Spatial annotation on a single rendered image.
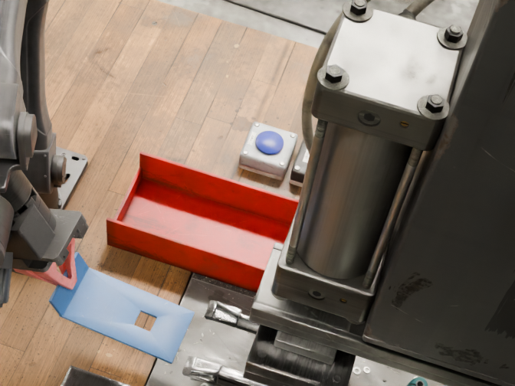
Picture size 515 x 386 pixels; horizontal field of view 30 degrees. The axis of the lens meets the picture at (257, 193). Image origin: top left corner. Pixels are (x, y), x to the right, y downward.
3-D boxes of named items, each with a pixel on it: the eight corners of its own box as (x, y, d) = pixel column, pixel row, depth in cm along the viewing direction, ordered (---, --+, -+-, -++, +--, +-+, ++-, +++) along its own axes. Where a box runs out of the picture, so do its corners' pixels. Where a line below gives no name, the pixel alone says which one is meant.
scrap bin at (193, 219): (140, 177, 134) (140, 150, 129) (312, 230, 131) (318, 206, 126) (106, 244, 127) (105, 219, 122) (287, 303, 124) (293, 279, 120)
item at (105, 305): (74, 263, 114) (76, 250, 111) (194, 313, 113) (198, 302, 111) (47, 312, 110) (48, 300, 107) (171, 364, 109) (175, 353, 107)
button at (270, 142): (259, 135, 138) (260, 125, 136) (285, 142, 138) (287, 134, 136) (250, 155, 136) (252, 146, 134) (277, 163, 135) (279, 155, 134)
